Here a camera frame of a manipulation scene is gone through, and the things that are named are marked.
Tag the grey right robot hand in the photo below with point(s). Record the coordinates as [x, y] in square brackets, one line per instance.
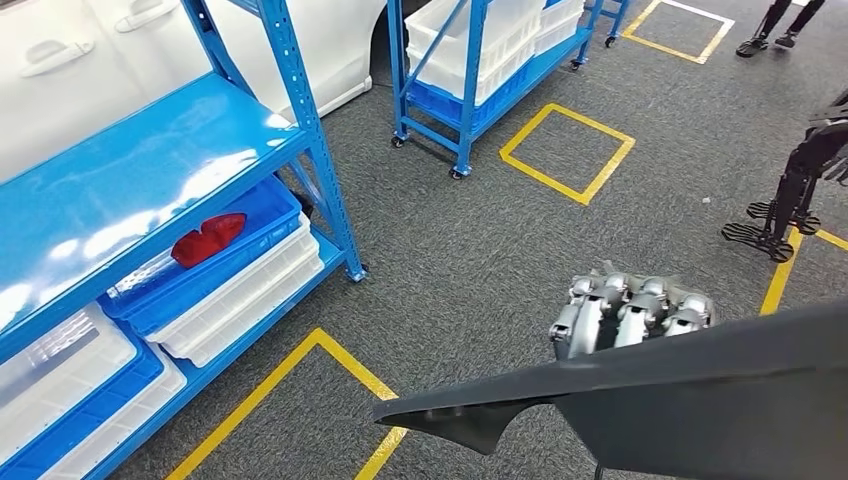
[629, 311]

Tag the black plastic panel part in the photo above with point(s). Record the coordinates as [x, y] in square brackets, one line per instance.
[696, 411]

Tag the blue metal shelf rack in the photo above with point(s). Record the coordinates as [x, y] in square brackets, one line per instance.
[616, 20]
[470, 99]
[99, 166]

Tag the red plastic part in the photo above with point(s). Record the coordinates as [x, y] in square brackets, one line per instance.
[205, 242]

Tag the black humanoid robot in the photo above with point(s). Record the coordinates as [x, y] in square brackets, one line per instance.
[795, 185]

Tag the blue plastic crate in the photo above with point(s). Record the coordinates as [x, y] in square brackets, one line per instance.
[437, 102]
[99, 411]
[265, 218]

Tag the person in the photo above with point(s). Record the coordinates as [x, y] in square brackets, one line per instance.
[755, 43]

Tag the white car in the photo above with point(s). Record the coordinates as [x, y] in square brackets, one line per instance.
[79, 99]

